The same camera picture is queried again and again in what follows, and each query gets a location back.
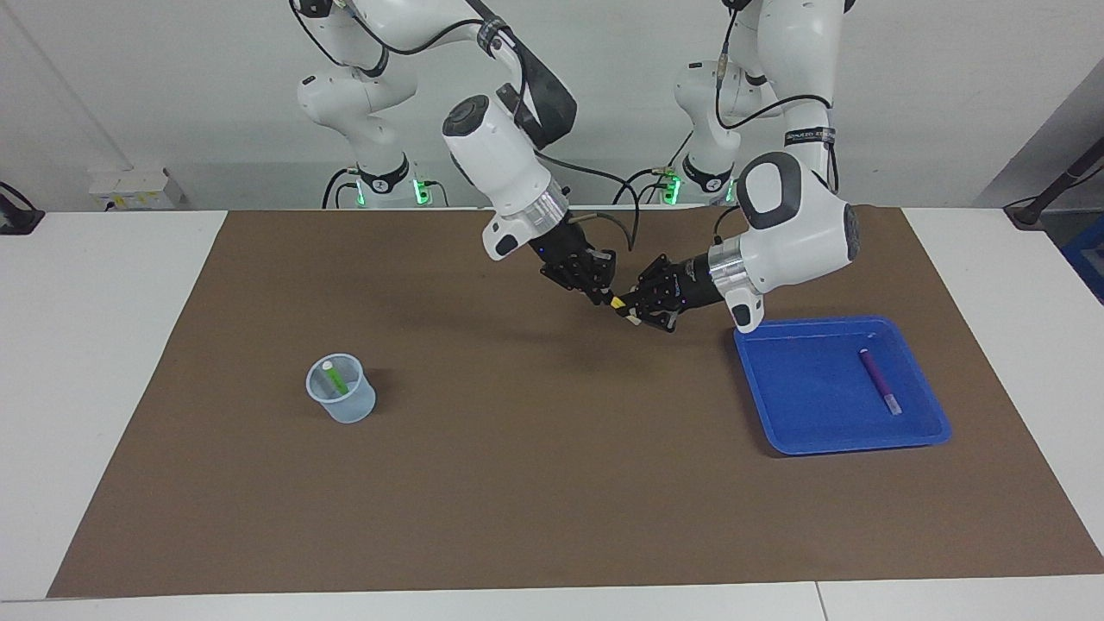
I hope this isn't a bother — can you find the purple marker pen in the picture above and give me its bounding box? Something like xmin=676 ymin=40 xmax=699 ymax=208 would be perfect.
xmin=858 ymin=348 xmax=903 ymax=416

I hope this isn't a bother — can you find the blue plastic tray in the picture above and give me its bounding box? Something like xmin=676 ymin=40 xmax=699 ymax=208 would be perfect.
xmin=734 ymin=316 xmax=952 ymax=456

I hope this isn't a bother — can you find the brown table mat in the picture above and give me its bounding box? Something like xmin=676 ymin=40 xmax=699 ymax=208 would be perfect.
xmin=47 ymin=205 xmax=1104 ymax=599

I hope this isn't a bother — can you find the translucent plastic cup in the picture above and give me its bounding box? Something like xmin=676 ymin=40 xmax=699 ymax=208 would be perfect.
xmin=306 ymin=353 xmax=377 ymax=424

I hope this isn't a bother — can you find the black stand pole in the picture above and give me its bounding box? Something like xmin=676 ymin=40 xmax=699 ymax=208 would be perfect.
xmin=1005 ymin=138 xmax=1104 ymax=229

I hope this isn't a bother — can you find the blue crate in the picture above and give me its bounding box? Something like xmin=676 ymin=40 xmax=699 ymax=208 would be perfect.
xmin=1063 ymin=216 xmax=1104 ymax=303

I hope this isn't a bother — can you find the white power box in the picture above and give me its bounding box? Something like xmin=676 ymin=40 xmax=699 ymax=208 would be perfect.
xmin=89 ymin=168 xmax=186 ymax=210

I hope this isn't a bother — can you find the black desk clamp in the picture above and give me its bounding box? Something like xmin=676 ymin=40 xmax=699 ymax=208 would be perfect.
xmin=0 ymin=183 xmax=46 ymax=235

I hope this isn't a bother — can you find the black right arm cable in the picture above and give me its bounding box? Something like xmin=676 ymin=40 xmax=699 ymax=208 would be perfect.
xmin=289 ymin=0 xmax=643 ymax=253

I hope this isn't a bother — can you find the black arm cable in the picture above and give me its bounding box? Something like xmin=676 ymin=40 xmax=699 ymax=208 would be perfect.
xmin=289 ymin=0 xmax=643 ymax=253
xmin=714 ymin=0 xmax=842 ymax=247

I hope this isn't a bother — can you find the black left base cable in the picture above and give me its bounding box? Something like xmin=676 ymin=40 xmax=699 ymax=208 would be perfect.
xmin=612 ymin=168 xmax=682 ymax=205

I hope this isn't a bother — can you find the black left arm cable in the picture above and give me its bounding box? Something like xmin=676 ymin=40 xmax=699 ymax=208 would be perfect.
xmin=714 ymin=0 xmax=842 ymax=247

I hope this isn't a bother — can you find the black right arm strap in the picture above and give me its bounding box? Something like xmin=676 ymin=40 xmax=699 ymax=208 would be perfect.
xmin=477 ymin=17 xmax=516 ymax=53

